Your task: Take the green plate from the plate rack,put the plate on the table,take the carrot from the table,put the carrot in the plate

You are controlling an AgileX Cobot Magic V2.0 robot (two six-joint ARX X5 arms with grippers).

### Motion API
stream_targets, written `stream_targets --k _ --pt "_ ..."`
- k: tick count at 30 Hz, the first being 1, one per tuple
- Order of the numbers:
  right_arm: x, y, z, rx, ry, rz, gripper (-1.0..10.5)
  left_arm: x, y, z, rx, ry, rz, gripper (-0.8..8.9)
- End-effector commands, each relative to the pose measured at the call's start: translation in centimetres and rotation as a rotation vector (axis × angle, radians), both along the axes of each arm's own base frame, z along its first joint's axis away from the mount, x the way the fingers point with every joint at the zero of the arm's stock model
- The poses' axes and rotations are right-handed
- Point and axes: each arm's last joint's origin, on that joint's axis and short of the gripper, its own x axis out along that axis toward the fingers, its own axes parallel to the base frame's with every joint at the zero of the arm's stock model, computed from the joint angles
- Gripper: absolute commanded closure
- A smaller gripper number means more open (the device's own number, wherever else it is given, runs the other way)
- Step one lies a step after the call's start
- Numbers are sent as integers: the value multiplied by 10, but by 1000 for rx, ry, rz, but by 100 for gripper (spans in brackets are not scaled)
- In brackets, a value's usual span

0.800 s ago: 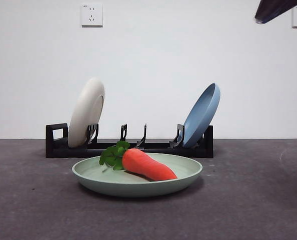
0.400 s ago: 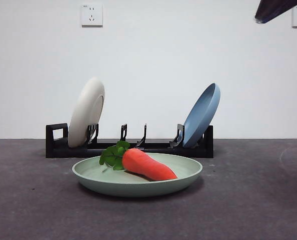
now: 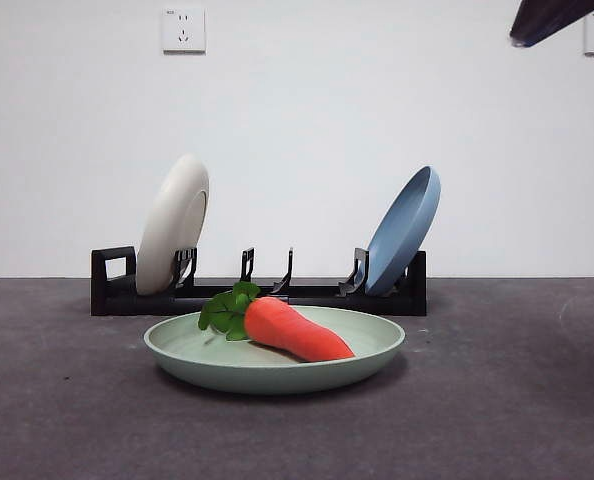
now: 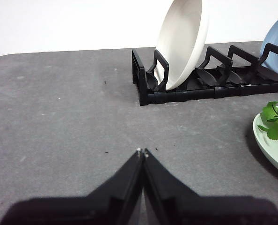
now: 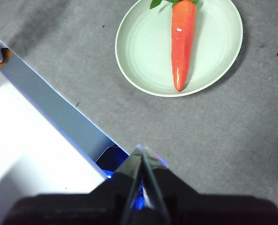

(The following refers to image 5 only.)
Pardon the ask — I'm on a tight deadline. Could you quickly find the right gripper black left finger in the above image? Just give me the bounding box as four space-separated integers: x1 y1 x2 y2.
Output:
3 144 143 225

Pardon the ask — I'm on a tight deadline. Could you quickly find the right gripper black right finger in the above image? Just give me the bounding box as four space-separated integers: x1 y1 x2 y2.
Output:
143 146 278 225

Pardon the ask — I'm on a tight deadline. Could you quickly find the light green plate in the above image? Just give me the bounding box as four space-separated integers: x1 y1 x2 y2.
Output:
115 0 244 98

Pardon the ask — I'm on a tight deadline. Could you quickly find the orange carrot with green leaves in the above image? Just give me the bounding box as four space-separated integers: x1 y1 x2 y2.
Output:
149 0 204 92

